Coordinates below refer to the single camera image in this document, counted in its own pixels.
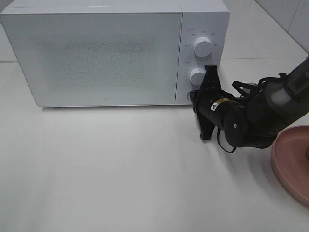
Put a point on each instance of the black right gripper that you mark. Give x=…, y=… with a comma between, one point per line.
x=216, y=108

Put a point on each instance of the pink round plate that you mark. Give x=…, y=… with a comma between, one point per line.
x=289, y=163

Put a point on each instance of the white microwave door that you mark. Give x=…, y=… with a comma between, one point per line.
x=97, y=59

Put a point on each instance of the toy burger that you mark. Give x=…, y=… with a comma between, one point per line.
x=307, y=154

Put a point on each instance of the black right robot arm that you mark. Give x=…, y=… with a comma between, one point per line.
x=262, y=110

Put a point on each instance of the white lower microwave knob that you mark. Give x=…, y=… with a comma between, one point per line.
x=196, y=76

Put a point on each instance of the white microwave knob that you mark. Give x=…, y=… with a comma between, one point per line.
x=196, y=76
x=202, y=46

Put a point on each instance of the white upper microwave knob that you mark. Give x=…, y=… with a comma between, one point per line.
x=202, y=46

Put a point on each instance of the white microwave oven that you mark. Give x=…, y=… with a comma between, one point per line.
x=198, y=18

